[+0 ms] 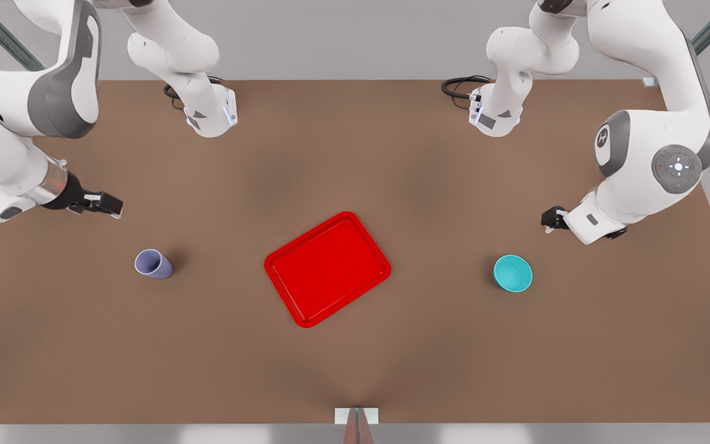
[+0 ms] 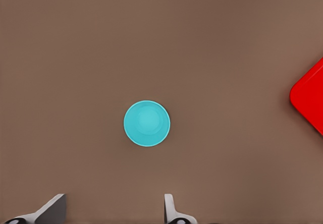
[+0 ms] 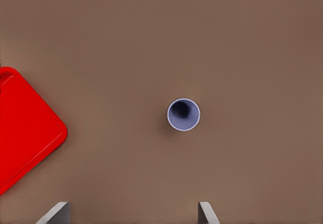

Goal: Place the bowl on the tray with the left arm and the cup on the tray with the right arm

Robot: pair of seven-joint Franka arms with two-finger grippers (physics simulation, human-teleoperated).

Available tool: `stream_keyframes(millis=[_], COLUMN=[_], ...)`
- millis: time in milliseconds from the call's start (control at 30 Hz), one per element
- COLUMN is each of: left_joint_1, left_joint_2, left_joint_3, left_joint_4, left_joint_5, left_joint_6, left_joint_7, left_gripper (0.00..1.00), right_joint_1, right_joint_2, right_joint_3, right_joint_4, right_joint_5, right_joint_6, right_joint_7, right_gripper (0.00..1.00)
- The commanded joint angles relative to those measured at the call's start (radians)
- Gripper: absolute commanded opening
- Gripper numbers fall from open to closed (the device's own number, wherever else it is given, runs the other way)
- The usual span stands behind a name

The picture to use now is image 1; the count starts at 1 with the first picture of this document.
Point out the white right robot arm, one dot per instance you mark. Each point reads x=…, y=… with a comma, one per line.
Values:
x=4, y=117

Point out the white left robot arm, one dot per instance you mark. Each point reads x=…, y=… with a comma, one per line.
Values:
x=651, y=154

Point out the teal bowl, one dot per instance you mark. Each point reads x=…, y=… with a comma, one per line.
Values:
x=513, y=274

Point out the lilac cup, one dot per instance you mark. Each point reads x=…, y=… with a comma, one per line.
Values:
x=153, y=265

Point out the red rectangular tray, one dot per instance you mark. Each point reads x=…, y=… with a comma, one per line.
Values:
x=327, y=269

